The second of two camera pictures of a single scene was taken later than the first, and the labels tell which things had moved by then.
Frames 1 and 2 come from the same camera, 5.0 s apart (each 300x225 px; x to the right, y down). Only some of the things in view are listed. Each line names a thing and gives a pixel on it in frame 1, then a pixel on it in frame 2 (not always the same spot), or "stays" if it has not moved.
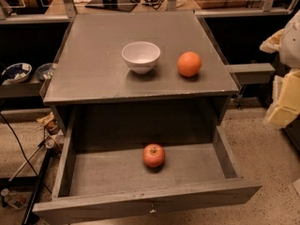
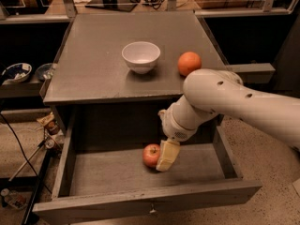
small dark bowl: (45, 71) stays
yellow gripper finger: (288, 108) to (175, 133)
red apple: (154, 156) stays
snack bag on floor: (50, 123) stays
